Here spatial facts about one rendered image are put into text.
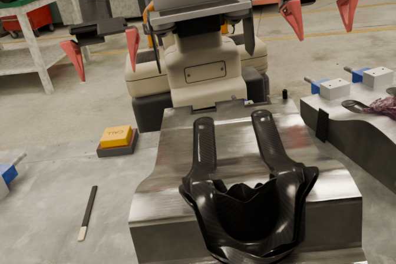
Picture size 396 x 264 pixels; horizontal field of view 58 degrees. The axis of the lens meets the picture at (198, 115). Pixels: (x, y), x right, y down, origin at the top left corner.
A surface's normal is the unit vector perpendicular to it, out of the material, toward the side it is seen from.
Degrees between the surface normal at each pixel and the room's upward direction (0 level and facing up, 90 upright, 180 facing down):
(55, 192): 0
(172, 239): 84
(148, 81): 90
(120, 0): 90
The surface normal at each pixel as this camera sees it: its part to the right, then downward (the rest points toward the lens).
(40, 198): -0.15, -0.88
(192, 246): -0.02, 0.37
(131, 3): -0.20, 0.47
